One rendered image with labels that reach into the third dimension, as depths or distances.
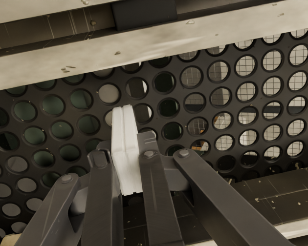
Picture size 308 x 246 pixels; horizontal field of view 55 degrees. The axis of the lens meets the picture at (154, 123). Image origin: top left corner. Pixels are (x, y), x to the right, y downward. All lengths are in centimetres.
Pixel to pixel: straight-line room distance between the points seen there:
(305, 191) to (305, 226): 4
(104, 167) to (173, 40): 9
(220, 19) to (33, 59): 12
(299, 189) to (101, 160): 23
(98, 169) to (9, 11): 10
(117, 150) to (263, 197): 20
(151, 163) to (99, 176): 3
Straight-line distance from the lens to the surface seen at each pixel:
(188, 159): 15
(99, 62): 19
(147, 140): 19
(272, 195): 33
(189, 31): 20
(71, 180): 16
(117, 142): 17
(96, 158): 16
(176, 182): 16
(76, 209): 17
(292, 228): 31
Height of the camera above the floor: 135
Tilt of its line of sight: 27 degrees down
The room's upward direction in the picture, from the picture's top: 93 degrees clockwise
